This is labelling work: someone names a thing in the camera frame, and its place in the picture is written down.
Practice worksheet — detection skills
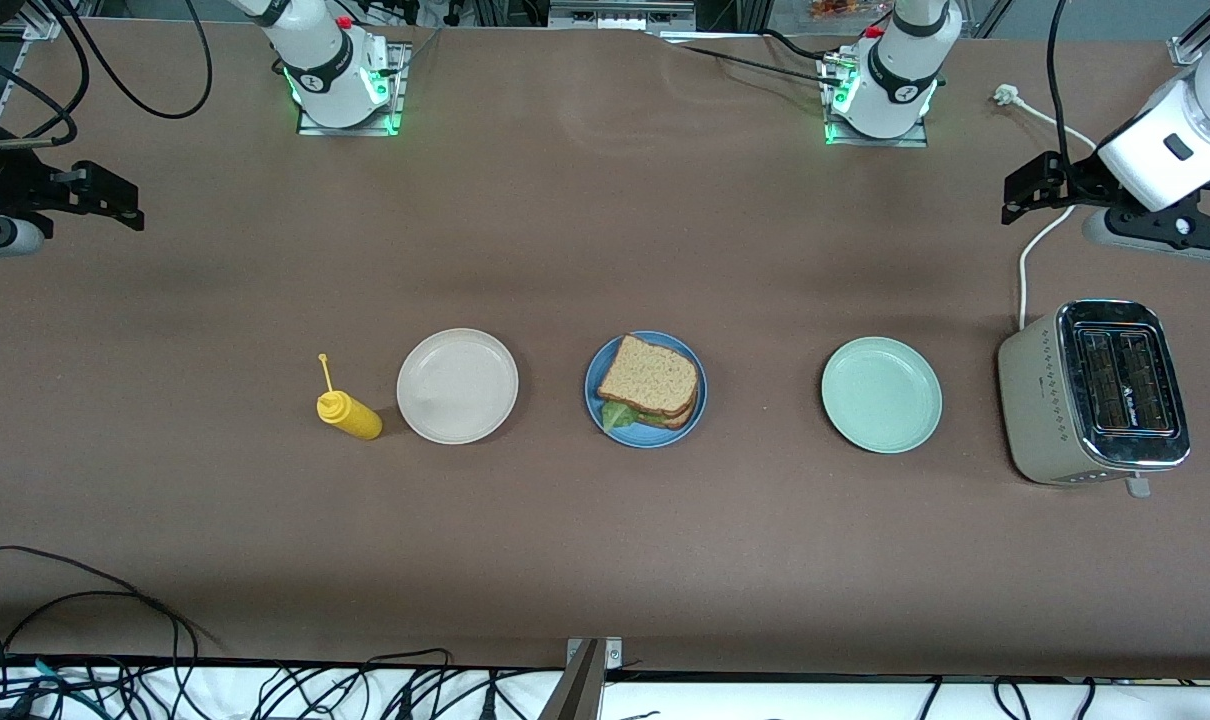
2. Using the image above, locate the black arm base cable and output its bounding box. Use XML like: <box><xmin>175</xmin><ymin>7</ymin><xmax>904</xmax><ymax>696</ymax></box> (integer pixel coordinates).
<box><xmin>760</xmin><ymin>28</ymin><xmax>841</xmax><ymax>63</ymax></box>
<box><xmin>677</xmin><ymin>42</ymin><xmax>848</xmax><ymax>89</ymax></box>

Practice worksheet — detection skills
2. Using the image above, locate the aluminium bracket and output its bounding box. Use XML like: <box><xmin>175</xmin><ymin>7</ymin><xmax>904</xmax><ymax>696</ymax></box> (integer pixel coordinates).
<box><xmin>540</xmin><ymin>637</ymin><xmax>624</xmax><ymax>720</ymax></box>

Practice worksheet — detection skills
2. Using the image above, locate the white toaster power cable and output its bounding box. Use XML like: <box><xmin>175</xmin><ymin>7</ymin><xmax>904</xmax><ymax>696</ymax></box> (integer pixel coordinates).
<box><xmin>993</xmin><ymin>84</ymin><xmax>1101</xmax><ymax>331</ymax></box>

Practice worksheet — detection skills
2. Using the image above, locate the yellow mustard squeeze bottle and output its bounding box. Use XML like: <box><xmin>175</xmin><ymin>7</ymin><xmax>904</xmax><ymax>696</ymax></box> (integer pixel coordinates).
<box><xmin>316</xmin><ymin>353</ymin><xmax>383</xmax><ymax>441</ymax></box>

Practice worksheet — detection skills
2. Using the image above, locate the brown bread slice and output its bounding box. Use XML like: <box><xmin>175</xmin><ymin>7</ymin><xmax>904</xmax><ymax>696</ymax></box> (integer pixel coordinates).
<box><xmin>630</xmin><ymin>385</ymin><xmax>702</xmax><ymax>431</ymax></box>
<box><xmin>596</xmin><ymin>335</ymin><xmax>700</xmax><ymax>418</ymax></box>

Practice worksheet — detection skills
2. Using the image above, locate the grey power strip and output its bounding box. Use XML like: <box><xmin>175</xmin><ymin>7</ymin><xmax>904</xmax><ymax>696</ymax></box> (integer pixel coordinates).
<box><xmin>548</xmin><ymin>0</ymin><xmax>696</xmax><ymax>31</ymax></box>

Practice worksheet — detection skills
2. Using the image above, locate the green lettuce leaf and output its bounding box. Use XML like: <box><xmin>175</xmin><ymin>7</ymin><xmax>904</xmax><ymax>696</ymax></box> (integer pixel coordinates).
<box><xmin>601</xmin><ymin>400</ymin><xmax>671</xmax><ymax>433</ymax></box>

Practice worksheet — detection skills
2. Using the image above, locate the light green round plate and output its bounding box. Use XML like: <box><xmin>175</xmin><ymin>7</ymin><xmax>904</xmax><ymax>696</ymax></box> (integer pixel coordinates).
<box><xmin>821</xmin><ymin>336</ymin><xmax>943</xmax><ymax>454</ymax></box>

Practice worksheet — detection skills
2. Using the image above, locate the blue round plate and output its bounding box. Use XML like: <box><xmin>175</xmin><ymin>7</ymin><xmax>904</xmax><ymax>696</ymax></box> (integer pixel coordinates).
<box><xmin>585</xmin><ymin>331</ymin><xmax>708</xmax><ymax>449</ymax></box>

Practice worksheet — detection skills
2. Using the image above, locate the beige chrome toaster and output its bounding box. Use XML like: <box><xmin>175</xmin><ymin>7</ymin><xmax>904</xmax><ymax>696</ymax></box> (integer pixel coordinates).
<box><xmin>997</xmin><ymin>299</ymin><xmax>1193</xmax><ymax>499</ymax></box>

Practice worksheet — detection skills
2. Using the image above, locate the beige round plate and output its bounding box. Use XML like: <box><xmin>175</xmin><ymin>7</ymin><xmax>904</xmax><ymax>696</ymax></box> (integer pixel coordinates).
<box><xmin>397</xmin><ymin>328</ymin><xmax>519</xmax><ymax>445</ymax></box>

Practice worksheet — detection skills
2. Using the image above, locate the aluminium frame corner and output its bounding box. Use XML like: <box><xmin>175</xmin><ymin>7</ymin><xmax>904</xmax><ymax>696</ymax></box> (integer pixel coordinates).
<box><xmin>1168</xmin><ymin>0</ymin><xmax>1210</xmax><ymax>67</ymax></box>

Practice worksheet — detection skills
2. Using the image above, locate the aluminium frame rail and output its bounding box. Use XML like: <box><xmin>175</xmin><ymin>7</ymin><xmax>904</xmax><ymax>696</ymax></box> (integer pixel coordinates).
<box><xmin>0</xmin><ymin>0</ymin><xmax>66</xmax><ymax>136</ymax></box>

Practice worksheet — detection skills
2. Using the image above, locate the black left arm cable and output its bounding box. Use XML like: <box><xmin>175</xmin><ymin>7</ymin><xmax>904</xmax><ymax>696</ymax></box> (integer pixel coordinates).
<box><xmin>1048</xmin><ymin>0</ymin><xmax>1078</xmax><ymax>166</ymax></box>

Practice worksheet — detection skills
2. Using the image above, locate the teal cable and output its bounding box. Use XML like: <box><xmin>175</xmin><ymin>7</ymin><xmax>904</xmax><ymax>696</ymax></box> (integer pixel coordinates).
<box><xmin>0</xmin><ymin>650</ymin><xmax>106</xmax><ymax>719</ymax></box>

